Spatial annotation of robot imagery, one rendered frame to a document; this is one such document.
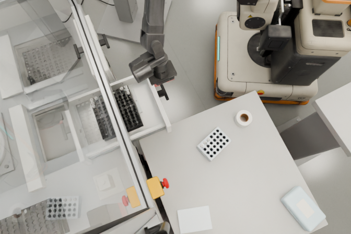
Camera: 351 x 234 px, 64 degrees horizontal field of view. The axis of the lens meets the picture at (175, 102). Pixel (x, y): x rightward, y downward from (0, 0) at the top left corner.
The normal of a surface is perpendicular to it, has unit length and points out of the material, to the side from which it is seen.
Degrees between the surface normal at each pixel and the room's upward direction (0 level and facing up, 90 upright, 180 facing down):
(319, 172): 0
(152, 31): 51
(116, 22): 0
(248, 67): 0
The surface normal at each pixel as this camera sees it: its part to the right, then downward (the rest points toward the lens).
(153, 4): 0.36, 0.46
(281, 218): 0.00, -0.32
